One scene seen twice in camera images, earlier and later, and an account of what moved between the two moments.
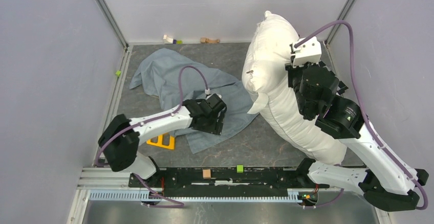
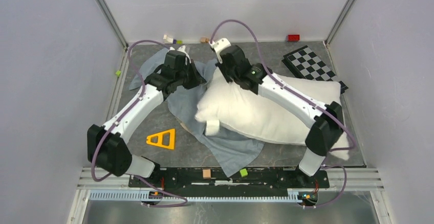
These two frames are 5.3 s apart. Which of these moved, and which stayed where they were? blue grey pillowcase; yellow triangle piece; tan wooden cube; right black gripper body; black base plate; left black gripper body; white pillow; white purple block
Moved: left black gripper body; right black gripper body; white pillow; blue grey pillowcase
Stayed: tan wooden cube; yellow triangle piece; white purple block; black base plate
